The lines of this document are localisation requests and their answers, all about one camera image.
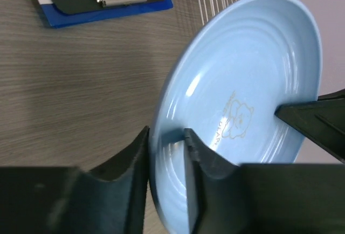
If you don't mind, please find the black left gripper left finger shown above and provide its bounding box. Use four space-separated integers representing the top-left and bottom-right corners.
1 127 149 233

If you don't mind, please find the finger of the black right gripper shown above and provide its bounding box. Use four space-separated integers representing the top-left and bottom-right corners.
275 90 344 163

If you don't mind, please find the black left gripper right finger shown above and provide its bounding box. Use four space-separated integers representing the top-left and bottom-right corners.
184 128 344 233

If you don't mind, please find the light blue plate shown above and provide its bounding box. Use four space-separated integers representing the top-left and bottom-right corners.
149 0 322 233

